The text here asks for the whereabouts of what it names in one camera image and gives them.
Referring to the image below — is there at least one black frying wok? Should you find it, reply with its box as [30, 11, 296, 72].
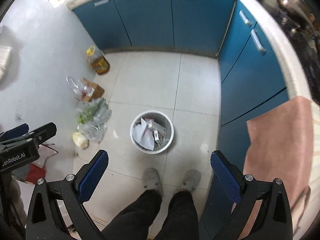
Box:
[277, 0, 314, 30]

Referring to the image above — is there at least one white toothpaste box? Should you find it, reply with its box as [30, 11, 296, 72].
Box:
[146, 119, 169, 138]

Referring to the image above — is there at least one grey slipper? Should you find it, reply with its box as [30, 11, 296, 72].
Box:
[142, 168, 163, 197]
[174, 170, 201, 193]

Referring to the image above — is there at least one white plastic bag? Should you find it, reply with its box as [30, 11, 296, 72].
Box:
[132, 118, 155, 151]

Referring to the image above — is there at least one black trouser leg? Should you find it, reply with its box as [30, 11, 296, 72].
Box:
[155, 190, 200, 239]
[101, 190, 162, 239]

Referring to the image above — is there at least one pink striped counter cloth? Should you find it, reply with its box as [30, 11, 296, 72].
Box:
[243, 96, 313, 236]

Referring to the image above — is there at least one brown cardboard box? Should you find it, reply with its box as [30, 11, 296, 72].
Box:
[80, 78, 105, 102]

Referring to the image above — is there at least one cooking oil plastic bottle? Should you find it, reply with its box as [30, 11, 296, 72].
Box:
[86, 46, 110, 75]

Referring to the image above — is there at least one red bag on floor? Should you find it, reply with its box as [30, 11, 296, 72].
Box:
[25, 144, 59, 184]

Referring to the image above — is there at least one left black trouser leg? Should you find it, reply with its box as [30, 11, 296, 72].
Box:
[101, 190, 162, 239]

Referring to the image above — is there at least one right black trouser leg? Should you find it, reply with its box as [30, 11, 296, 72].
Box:
[155, 190, 200, 239]

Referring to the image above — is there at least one clear bag with vegetables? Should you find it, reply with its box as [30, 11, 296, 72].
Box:
[66, 76, 112, 148]

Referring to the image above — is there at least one white round trash bin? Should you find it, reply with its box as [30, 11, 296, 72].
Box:
[130, 110, 174, 155]

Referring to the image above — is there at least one left grey slipper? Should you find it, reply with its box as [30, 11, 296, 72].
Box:
[142, 168, 163, 197]

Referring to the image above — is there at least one right grey slipper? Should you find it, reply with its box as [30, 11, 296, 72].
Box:
[174, 170, 201, 193]

